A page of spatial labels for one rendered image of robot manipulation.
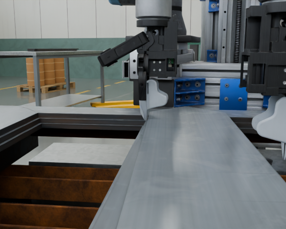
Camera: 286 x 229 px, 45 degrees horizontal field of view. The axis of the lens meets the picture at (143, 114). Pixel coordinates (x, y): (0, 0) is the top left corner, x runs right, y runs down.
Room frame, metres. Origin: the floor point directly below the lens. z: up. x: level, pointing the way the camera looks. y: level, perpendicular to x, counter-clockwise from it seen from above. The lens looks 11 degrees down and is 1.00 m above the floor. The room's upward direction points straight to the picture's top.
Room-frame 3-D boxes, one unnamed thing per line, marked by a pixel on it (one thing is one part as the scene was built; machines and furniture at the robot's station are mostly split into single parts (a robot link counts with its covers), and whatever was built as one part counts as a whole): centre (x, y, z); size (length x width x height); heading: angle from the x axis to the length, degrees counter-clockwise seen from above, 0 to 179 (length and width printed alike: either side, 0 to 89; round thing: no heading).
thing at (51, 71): (8.37, 2.31, 0.38); 1.20 x 0.80 x 0.77; 158
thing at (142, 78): (0.73, 0.00, 0.94); 0.05 x 0.02 x 0.09; 173
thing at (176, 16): (1.26, -0.08, 1.09); 0.15 x 0.15 x 0.10
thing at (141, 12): (0.75, -0.02, 1.08); 0.08 x 0.08 x 0.05
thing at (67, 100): (4.92, 1.24, 0.49); 1.80 x 0.70 x 0.99; 161
